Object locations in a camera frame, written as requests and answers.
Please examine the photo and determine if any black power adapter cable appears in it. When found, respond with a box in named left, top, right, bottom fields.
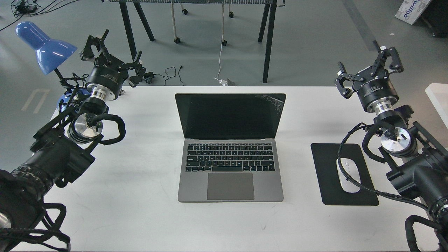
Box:
left=143, top=65, right=184, bottom=86

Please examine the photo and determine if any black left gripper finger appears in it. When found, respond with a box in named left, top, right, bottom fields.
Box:
left=80, top=30, right=112, bottom=65
left=117, top=51, right=146, bottom=88

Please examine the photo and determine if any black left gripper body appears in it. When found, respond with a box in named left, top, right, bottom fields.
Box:
left=86, top=63, right=128, bottom=102

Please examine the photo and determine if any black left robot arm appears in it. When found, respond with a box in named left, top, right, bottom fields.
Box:
left=1, top=22, right=146, bottom=252

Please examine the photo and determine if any white computer mouse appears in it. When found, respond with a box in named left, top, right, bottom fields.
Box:
left=336, top=158, right=361, bottom=193

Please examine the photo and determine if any white charging cable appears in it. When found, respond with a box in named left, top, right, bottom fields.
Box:
left=214, top=3, right=228, bottom=86

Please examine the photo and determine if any white cardboard box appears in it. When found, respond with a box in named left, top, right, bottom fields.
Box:
left=394, top=0, right=431, bottom=25

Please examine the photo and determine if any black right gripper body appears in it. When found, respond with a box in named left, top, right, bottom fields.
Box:
left=357, top=77, right=399, bottom=113

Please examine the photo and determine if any blue desk lamp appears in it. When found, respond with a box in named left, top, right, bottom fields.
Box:
left=16, top=21, right=90, bottom=111

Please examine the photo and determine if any grey open laptop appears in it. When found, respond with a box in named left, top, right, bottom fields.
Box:
left=175, top=93, right=287, bottom=202

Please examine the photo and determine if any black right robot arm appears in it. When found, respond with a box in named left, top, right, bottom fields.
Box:
left=334, top=41, right=448, bottom=252

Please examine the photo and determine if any black mouse pad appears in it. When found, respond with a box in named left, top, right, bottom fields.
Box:
left=310, top=143, right=379, bottom=206

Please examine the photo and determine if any black trestle table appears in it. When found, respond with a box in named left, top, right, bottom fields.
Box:
left=113, top=0, right=286, bottom=84

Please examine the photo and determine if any white rolling chair frame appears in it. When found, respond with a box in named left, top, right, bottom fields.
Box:
left=170, top=3, right=234, bottom=47

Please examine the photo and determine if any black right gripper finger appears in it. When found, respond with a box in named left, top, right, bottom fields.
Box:
left=364, top=41, right=404, bottom=79
left=335, top=62, right=366, bottom=100

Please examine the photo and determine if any black cable bundle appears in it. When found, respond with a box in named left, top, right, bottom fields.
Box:
left=0, top=0, right=79, bottom=31

